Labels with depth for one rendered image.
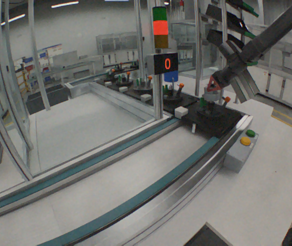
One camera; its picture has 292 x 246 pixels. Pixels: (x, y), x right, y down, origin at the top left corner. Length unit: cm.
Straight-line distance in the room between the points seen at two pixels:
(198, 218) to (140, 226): 19
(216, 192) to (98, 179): 38
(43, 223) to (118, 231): 23
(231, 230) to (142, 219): 26
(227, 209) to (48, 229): 52
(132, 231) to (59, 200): 25
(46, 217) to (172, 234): 36
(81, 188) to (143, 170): 21
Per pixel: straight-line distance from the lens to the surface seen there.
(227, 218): 50
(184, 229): 45
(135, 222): 36
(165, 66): 55
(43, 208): 52
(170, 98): 80
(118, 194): 45
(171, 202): 37
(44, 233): 48
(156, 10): 56
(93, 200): 46
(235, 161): 53
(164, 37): 55
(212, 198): 52
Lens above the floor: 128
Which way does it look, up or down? 30 degrees down
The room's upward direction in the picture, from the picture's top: 4 degrees counter-clockwise
